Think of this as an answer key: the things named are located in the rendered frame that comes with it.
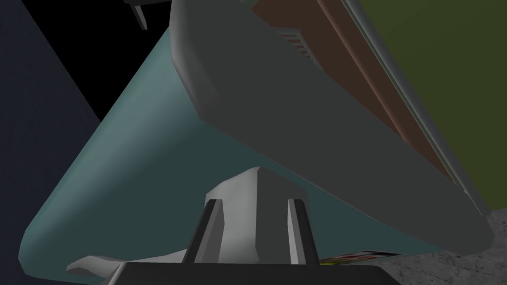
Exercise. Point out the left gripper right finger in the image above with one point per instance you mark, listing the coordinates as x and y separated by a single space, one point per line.
303 237

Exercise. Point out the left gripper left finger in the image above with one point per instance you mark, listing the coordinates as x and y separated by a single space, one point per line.
204 237

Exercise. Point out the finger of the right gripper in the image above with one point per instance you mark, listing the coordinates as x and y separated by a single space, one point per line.
141 18

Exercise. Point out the yellow and red flat item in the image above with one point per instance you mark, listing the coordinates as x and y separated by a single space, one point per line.
356 257

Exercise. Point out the dark grey appliance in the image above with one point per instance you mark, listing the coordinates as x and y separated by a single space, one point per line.
297 118

